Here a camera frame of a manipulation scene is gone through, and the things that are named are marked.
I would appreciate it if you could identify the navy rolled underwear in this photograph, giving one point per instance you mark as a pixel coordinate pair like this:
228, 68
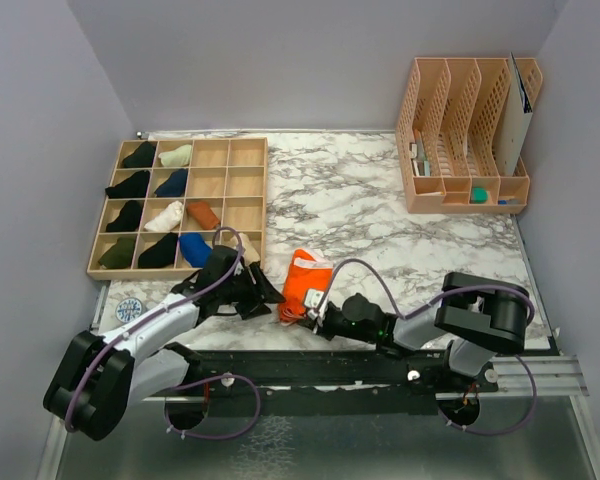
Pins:
174, 185

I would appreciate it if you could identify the black rolled underwear top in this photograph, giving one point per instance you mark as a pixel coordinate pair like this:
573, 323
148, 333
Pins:
141, 157

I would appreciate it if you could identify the wooden compartment organizer tray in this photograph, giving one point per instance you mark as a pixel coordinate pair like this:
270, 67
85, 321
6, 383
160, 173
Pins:
229, 174

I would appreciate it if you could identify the white board in rack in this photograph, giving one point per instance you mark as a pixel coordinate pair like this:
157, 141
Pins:
514, 123

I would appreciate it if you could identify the blue rolled underwear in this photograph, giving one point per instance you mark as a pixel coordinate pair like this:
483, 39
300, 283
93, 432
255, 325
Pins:
194, 249

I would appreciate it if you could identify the rust brown underwear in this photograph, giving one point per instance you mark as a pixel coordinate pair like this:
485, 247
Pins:
202, 213

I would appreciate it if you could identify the blue white round tin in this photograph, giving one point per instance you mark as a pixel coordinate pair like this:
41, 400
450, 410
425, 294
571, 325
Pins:
129, 309

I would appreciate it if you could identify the black rolled underwear bottom row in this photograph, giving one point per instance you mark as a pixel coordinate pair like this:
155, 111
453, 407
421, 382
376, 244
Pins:
161, 255

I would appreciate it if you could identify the black rolled underwear second row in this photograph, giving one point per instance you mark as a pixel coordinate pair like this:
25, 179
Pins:
132, 187

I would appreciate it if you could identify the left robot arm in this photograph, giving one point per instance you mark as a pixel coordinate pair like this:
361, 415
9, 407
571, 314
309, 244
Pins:
99, 376

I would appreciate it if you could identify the green object in rack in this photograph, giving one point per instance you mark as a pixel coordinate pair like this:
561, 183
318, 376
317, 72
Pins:
479, 196

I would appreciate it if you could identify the bright orange underwear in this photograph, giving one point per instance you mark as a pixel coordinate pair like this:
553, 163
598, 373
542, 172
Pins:
308, 269

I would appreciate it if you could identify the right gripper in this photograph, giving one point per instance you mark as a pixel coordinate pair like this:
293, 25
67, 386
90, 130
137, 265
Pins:
319, 325

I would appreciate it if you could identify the light green rolled underwear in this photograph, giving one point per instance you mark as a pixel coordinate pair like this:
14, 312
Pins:
176, 158

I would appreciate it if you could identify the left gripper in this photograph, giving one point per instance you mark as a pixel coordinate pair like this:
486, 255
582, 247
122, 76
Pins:
260, 293

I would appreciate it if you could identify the black rolled underwear third row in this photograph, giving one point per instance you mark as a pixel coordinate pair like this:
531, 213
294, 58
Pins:
127, 220

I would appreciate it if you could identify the aluminium extrusion rail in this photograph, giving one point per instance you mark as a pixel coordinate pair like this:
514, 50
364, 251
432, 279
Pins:
545, 375

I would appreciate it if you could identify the beige rolled underwear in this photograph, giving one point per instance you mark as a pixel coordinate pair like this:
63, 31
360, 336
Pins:
249, 252

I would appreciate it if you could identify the pink plastic file rack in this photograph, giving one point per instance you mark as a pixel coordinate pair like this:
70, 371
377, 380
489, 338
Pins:
445, 132

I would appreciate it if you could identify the white rolled underwear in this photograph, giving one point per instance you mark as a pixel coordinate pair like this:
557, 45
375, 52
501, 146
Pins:
163, 218

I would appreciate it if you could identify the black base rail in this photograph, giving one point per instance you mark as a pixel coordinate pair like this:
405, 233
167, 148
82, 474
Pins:
242, 399

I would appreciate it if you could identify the dark green rolled underwear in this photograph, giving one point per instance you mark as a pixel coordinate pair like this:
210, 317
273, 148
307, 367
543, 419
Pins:
119, 255

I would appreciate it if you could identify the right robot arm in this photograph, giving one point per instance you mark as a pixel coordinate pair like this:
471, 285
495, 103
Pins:
448, 342

